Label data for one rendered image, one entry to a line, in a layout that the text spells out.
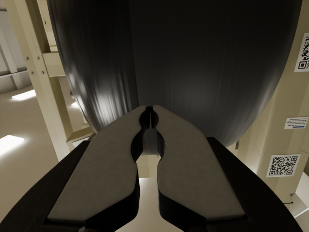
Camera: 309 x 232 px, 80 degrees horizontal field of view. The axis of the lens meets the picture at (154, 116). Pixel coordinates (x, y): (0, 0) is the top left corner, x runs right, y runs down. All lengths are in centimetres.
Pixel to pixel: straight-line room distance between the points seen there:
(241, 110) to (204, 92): 6
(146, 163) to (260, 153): 47
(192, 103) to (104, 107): 11
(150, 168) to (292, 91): 61
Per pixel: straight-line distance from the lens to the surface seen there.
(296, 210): 133
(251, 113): 27
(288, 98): 51
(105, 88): 22
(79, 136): 100
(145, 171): 88
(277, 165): 61
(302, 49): 49
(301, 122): 56
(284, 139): 57
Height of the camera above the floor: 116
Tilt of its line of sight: 25 degrees up
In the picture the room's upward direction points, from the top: 177 degrees clockwise
